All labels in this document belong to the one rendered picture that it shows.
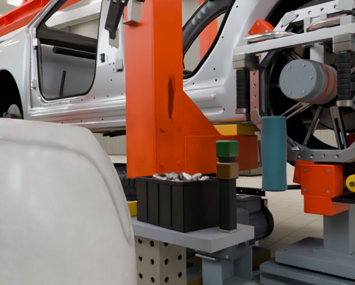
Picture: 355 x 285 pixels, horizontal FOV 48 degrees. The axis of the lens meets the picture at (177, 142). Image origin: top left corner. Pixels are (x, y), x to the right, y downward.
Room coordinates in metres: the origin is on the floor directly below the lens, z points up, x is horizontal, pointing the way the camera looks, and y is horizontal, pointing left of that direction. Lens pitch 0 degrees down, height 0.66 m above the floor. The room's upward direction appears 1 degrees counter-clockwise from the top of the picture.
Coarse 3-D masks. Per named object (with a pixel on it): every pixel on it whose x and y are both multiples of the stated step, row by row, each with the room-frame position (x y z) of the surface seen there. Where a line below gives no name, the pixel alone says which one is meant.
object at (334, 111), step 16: (288, 48) 1.55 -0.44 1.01; (304, 48) 1.64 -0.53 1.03; (272, 64) 1.58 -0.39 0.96; (336, 64) 1.43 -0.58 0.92; (272, 80) 1.61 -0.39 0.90; (352, 80) 1.40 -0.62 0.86; (272, 96) 1.61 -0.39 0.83; (336, 96) 1.47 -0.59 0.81; (352, 96) 1.43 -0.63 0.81; (272, 112) 1.59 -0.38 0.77; (288, 112) 1.56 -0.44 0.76; (320, 112) 1.47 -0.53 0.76; (336, 112) 1.43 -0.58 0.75; (288, 128) 1.60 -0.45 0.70; (304, 128) 1.70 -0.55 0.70; (336, 128) 1.43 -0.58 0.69; (304, 144) 1.51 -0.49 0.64; (320, 144) 1.62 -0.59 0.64
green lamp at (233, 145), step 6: (216, 144) 0.91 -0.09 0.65; (222, 144) 0.90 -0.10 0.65; (228, 144) 0.89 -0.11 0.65; (234, 144) 0.90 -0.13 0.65; (216, 150) 0.91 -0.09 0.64; (222, 150) 0.90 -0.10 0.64; (228, 150) 0.89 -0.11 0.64; (234, 150) 0.90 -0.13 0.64; (216, 156) 0.91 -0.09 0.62; (222, 156) 0.90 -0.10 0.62; (228, 156) 0.89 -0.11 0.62; (234, 156) 0.90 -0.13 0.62
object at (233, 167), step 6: (222, 162) 0.90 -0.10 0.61; (228, 162) 0.89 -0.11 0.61; (234, 162) 0.90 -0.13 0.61; (216, 168) 0.91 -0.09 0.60; (222, 168) 0.90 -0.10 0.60; (228, 168) 0.89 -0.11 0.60; (234, 168) 0.90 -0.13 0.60; (216, 174) 0.91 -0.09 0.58; (222, 174) 0.90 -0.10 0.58; (228, 174) 0.89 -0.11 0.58; (234, 174) 0.90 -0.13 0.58
